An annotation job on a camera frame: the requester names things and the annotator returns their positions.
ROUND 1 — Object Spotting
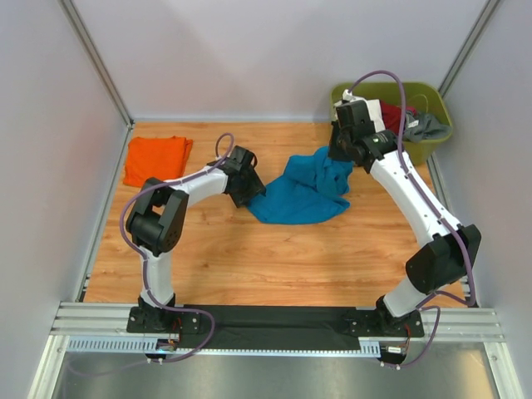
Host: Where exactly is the blue t-shirt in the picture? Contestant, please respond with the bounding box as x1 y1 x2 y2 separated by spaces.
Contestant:
247 146 353 225

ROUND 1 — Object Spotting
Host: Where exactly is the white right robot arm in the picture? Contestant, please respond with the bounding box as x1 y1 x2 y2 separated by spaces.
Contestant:
328 100 481 336

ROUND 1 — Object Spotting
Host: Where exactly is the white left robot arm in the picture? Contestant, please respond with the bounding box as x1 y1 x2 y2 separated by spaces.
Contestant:
122 145 266 333

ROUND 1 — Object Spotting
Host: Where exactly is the white t-shirt with green stripe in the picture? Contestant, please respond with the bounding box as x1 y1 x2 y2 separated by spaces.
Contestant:
366 99 386 132

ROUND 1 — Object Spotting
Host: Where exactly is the dark red t-shirt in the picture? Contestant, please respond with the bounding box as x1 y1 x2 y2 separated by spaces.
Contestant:
379 100 419 135

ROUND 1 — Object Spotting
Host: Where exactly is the grey t-shirt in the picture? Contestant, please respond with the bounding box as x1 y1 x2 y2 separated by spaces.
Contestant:
402 111 451 143

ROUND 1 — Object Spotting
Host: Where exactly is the folded orange t-shirt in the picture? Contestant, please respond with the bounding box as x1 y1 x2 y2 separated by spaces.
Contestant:
123 136 193 188

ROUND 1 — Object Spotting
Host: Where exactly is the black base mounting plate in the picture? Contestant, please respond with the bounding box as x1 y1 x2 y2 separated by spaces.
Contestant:
144 305 425 352

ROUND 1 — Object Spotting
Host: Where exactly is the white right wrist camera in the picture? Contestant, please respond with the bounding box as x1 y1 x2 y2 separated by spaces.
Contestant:
342 89 359 103

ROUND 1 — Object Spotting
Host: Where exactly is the aluminium frame post right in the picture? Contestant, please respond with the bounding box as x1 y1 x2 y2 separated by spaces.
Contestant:
438 0 503 97

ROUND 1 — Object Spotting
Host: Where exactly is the aluminium frame post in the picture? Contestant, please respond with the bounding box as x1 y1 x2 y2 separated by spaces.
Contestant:
58 0 134 128
438 0 503 97

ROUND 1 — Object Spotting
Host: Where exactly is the aluminium front rail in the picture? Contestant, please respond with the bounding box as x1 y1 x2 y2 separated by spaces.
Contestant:
51 303 505 357

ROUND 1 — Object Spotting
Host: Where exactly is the aluminium frame post left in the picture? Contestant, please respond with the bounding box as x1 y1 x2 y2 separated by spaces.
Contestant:
58 0 134 128

